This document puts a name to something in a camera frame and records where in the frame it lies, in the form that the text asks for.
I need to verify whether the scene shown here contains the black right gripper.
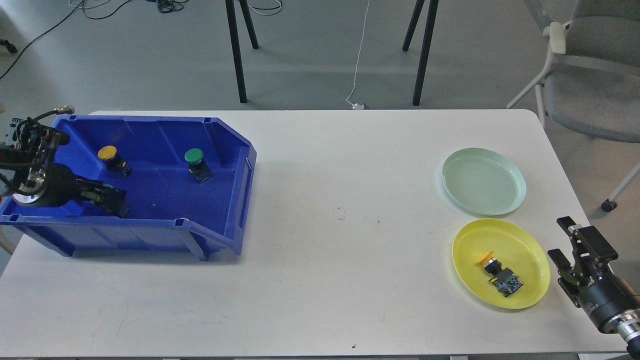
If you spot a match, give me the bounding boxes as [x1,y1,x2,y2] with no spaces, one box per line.
[547,216,639,336]

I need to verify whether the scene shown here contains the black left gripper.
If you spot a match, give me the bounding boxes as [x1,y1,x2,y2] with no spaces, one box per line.
[12,164,105,208]

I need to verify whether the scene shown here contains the yellow push button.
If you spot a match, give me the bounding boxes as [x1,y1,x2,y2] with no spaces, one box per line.
[97,145,132,178]
[477,251,524,297]

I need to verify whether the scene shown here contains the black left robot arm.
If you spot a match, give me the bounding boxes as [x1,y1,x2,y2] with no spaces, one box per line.
[0,105,131,218]

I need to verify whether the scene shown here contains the yellow plate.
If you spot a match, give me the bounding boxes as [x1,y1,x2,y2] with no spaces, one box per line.
[451,218,550,310]

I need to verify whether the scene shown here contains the light green plate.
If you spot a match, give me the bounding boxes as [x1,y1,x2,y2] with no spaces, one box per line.
[440,147,527,217]

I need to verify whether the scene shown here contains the blue plastic storage bin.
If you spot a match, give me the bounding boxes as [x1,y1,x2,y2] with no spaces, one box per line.
[1,115,257,261]

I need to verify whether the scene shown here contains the grey office chair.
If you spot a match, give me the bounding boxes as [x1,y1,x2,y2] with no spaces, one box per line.
[507,0,640,213]

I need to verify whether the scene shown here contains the black tripod legs left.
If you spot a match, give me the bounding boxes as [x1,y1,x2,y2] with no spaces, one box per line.
[225,0,261,104]

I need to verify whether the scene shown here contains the black tripod legs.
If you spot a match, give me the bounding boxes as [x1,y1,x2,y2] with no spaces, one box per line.
[225,0,261,104]
[401,0,439,107]

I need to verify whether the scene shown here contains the black tripod legs right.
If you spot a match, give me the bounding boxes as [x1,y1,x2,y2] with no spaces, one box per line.
[401,0,439,107]

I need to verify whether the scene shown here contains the black floor cables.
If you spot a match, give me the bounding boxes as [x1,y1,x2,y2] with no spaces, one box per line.
[0,0,284,81]

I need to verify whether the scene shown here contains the white cable with plug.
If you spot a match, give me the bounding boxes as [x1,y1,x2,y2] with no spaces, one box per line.
[346,0,372,111]

